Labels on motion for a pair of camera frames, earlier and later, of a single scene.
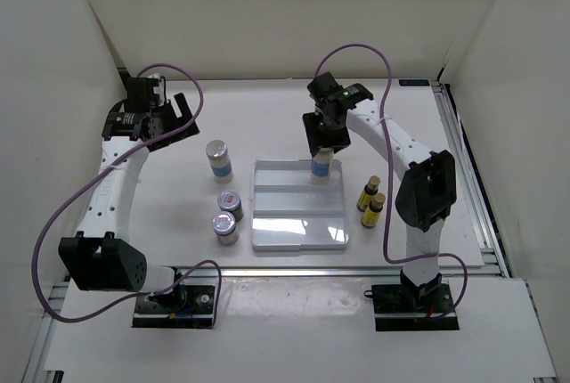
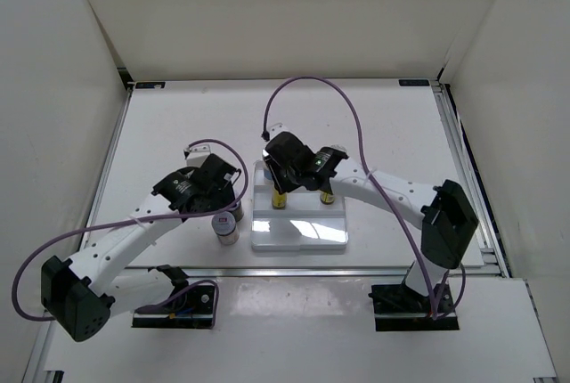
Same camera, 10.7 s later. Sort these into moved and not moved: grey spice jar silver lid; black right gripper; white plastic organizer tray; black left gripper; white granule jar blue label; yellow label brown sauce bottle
Moved: black left gripper; yellow label brown sauce bottle; white granule jar blue label; black right gripper
Not moved: white plastic organizer tray; grey spice jar silver lid
